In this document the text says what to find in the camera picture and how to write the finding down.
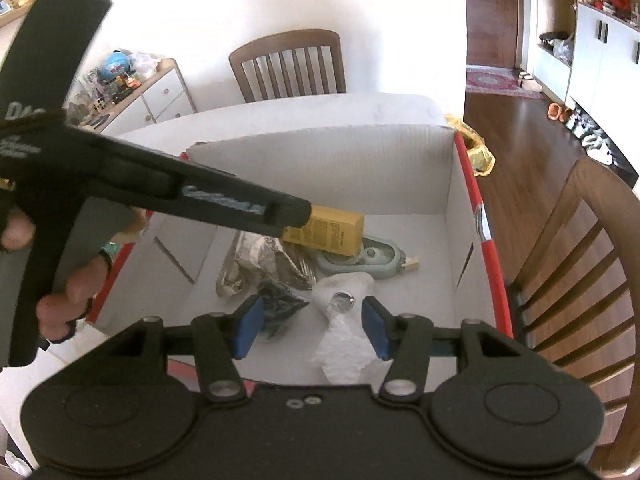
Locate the patterned red rug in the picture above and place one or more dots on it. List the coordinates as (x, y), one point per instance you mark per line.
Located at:
(495, 82)

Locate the person's left hand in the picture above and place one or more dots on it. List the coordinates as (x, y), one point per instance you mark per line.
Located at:
(75, 300)

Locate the red shoe box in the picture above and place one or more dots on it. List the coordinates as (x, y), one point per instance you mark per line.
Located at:
(350, 170)

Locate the white slippers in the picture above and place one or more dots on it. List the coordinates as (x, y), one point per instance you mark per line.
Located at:
(529, 81)

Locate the silver foil packet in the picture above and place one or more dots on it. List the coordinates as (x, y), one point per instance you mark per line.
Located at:
(260, 260)

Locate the clear plastic bag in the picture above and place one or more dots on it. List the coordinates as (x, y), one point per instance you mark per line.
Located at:
(146, 64)

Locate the blue globe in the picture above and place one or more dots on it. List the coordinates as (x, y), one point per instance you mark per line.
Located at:
(115, 66)

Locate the white wooden sideboard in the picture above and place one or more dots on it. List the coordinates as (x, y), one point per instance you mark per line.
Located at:
(160, 92)

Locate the brown wooden curved-back chair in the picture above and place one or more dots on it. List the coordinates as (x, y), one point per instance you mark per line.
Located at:
(590, 220)

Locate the dark crinkled packet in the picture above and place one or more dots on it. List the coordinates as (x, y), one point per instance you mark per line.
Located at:
(280, 305)

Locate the white plastic wrap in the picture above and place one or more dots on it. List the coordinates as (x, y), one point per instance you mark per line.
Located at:
(345, 340)

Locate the yellow cardboard box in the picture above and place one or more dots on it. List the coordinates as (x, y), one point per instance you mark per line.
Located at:
(330, 227)

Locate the row of shoes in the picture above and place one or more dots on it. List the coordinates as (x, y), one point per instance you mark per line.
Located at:
(585, 130)

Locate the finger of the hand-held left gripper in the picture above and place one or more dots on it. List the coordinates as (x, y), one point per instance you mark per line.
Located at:
(250, 205)

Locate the dark wooden slatted chair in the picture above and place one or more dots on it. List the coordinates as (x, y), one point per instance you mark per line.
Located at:
(285, 42)

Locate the white wall cabinet unit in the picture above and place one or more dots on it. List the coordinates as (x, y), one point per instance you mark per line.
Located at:
(590, 45)

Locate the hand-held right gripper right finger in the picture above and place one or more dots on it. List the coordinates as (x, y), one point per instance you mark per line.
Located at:
(376, 327)

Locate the grey-green correction tape dispenser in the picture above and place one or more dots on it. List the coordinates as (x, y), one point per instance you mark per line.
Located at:
(380, 255)

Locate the yellow plastic bag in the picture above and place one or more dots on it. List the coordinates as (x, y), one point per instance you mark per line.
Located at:
(477, 152)

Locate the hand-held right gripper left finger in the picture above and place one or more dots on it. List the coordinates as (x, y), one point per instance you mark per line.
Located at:
(247, 325)

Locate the dark brown door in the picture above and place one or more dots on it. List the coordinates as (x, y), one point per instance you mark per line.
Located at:
(492, 10)

